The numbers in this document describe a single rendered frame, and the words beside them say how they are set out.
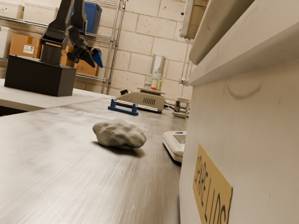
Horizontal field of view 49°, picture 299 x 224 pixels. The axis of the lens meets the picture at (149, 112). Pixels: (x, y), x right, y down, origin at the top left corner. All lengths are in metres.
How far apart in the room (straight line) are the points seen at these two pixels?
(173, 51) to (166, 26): 0.29
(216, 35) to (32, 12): 3.62
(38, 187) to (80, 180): 0.05
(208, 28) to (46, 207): 0.16
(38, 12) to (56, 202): 3.51
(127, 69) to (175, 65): 0.57
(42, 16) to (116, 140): 3.30
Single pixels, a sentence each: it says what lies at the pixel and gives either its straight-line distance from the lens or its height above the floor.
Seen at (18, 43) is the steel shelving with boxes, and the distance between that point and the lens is 3.76.
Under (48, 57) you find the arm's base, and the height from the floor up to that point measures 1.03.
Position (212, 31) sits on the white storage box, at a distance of 0.16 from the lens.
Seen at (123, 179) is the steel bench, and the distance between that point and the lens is 0.34.
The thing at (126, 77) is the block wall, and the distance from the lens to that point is 3.84.
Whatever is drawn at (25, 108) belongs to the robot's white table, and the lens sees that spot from 0.84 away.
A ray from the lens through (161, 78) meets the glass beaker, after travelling 1.34.
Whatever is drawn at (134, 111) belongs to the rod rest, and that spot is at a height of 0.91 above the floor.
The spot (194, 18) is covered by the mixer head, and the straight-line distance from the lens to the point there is 1.80.
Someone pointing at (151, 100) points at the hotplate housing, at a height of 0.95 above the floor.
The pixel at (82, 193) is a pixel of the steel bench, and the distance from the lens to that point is 0.28.
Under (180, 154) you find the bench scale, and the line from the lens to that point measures 0.45.
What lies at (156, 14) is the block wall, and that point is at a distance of 3.92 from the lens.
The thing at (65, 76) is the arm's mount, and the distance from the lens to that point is 1.24.
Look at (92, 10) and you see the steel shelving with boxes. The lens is 3.65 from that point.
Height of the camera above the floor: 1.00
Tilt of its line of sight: 4 degrees down
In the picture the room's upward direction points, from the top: 11 degrees clockwise
